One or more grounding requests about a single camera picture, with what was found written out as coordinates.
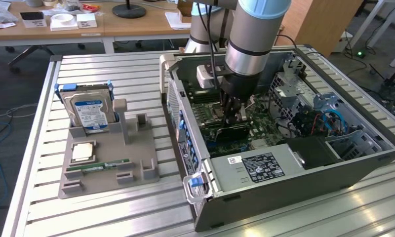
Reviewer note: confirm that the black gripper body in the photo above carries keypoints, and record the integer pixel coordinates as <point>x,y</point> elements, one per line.
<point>238,85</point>

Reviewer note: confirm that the black green graphics card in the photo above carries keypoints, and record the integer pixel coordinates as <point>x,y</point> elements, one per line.
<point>234,132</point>

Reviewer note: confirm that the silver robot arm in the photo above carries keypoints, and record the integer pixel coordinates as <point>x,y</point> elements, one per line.
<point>254,37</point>

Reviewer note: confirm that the CPU socket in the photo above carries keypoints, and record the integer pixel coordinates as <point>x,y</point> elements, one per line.
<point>217,111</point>

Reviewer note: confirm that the green motherboard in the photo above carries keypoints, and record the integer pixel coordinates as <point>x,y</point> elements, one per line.
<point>262,123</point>

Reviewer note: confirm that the silver chipset heat sink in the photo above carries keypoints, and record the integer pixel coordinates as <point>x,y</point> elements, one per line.
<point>261,143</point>

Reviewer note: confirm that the blue expansion slot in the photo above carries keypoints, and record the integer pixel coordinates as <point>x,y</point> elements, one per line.
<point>214,144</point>

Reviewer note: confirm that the grey power supply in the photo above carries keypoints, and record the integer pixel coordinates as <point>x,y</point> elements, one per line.
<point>230,172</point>

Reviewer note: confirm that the white paper stack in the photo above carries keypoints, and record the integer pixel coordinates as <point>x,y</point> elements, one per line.
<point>177,23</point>

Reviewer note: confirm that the brown cardboard box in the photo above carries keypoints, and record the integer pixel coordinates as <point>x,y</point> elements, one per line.
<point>185,8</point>

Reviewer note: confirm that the wooden cabinet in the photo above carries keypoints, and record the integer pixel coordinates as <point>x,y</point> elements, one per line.
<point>323,24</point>

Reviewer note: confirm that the grey open PC case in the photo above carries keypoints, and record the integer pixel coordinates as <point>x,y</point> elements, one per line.
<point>284,197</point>

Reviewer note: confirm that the grey parts rack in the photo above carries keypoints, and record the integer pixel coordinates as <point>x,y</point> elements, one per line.
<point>118,153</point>

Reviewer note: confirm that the green lit device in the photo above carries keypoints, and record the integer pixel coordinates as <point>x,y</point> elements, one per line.
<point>361,53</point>

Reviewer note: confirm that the wooden desk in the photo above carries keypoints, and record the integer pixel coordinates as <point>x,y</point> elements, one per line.
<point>19,34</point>
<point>136,24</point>

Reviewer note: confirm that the hard disk with blue carrier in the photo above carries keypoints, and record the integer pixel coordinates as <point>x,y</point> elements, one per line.
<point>89,111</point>

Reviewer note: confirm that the black round lamp base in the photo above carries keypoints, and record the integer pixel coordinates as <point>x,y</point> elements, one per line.
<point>129,11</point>

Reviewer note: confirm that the green RAM stick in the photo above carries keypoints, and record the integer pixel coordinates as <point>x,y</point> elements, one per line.
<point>99,166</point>

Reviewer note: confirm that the silver CPU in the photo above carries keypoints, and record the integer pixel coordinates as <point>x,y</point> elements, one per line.
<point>83,151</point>

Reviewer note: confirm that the plain white box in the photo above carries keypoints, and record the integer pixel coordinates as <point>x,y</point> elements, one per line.
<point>86,18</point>

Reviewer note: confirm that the red small item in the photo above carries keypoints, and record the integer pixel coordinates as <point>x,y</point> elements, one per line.
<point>89,8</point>

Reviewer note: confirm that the flat white box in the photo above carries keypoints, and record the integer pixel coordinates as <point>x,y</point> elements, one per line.
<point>71,27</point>

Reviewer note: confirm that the white tape roll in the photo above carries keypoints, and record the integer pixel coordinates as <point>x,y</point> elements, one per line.
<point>62,22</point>

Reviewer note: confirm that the dark grey pouch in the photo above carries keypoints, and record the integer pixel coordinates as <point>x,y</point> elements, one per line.
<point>71,6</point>

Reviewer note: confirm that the cream cup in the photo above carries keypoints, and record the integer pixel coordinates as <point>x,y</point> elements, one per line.
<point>50,2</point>

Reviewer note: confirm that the white box black top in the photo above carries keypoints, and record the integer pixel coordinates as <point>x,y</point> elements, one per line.
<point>34,23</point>

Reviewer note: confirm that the grey cup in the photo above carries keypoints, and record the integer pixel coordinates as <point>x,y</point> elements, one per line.
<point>34,3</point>

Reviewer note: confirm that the white paper card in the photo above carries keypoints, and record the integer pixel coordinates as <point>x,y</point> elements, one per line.
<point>3,25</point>

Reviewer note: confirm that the clear plastic bag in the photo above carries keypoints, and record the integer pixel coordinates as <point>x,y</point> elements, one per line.
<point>2,12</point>

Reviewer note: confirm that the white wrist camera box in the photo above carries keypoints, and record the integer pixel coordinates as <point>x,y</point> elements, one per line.
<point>205,76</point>

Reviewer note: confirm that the white desk frame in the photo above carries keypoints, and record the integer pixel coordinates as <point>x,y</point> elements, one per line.
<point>365,24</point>

